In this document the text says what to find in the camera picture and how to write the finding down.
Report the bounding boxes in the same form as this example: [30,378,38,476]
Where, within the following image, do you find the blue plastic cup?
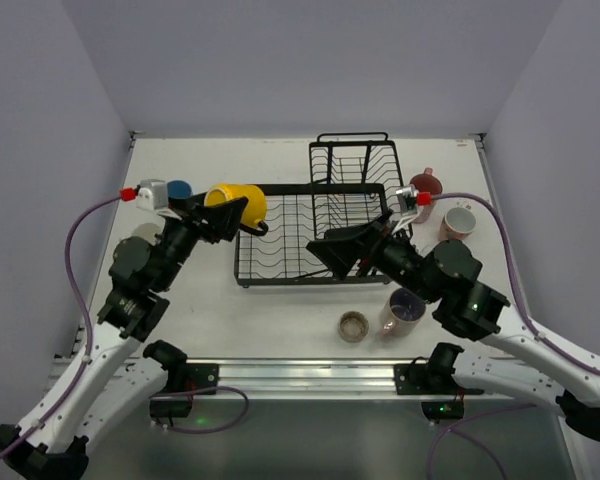
[167,180,192,200]

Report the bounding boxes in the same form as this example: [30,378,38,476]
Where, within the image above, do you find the yellow mug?
[204,184,269,236]

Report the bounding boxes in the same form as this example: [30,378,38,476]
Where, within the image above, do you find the white faceted mug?
[131,223,162,245]

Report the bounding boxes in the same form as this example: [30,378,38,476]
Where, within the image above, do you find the tall beige pink mug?
[379,288,426,340]

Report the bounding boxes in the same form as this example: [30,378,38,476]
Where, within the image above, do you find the pink floral mug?
[410,167,443,224]

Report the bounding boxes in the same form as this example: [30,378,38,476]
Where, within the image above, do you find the dusty pink faceted mug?
[439,207,477,241]

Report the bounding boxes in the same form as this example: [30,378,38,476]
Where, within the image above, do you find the speckled small ceramic cup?
[337,311,369,343]

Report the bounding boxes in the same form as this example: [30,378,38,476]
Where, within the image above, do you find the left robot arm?
[0,194,249,479]

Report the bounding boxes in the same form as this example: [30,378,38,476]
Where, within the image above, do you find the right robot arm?
[307,215,600,442]

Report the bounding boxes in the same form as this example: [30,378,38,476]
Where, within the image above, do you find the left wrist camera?
[136,179,169,215]

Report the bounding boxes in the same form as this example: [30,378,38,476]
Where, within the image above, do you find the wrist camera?
[396,184,420,228]
[136,179,169,215]

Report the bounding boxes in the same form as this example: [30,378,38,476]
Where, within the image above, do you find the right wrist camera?
[396,184,420,228]

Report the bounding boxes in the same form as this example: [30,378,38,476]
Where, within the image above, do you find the black wire dish rack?
[234,132,403,288]

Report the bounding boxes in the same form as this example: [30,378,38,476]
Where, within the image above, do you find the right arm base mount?
[393,343,485,423]

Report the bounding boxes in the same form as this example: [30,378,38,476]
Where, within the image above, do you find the aluminium mounting rail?
[44,355,531,399]

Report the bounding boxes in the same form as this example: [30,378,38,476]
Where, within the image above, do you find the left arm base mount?
[149,362,219,425]

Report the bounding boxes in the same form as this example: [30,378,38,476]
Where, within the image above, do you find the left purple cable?
[0,188,136,469]

